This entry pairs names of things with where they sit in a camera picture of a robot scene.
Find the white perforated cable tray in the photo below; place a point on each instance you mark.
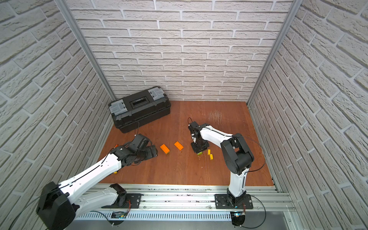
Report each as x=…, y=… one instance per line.
x=159, y=216

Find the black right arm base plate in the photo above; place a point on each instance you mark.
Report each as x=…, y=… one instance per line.
x=225, y=201

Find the aluminium corner post right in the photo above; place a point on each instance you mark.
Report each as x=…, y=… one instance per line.
x=277, y=44

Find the black plastic toolbox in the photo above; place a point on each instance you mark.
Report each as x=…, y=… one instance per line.
x=136, y=110

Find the orange long lego brick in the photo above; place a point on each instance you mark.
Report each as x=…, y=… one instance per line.
x=165, y=149
x=179, y=145

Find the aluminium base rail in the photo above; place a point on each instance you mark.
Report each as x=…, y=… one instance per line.
x=202, y=198

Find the aluminium corner post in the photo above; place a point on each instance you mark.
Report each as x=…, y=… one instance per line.
x=67, y=14
x=277, y=44

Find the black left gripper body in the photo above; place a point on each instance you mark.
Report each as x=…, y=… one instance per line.
x=146, y=152

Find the aluminium corner post left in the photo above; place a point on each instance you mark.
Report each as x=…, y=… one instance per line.
x=67, y=14

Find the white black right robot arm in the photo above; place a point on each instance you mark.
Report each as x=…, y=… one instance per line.
x=236, y=153

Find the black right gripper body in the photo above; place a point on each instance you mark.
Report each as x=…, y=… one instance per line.
x=199, y=145

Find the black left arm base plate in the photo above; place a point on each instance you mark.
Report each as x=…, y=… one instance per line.
x=129, y=200

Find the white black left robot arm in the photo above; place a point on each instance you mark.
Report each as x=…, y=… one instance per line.
x=60, y=204

